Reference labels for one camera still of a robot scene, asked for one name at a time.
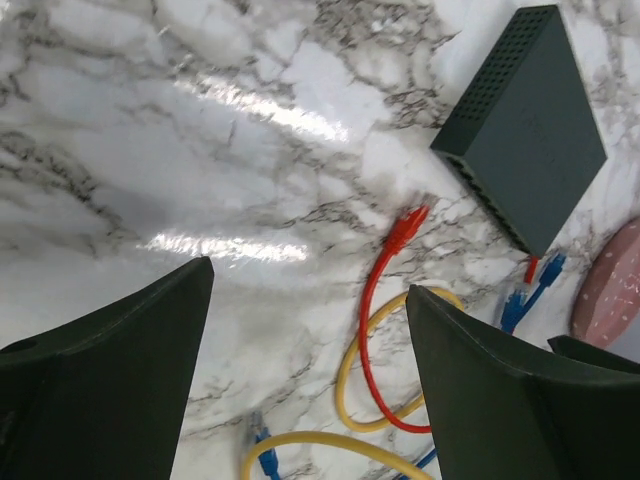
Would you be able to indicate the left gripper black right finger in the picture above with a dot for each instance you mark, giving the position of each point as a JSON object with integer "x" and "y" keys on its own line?
{"x": 501, "y": 408}

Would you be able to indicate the pink dotted plate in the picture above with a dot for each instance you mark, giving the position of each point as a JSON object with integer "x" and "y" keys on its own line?
{"x": 607, "y": 302}

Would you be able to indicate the black network switch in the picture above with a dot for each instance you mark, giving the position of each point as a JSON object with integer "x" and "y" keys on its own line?
{"x": 523, "y": 137}

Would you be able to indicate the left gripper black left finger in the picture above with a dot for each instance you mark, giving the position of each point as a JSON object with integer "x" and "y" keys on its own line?
{"x": 104, "y": 396}

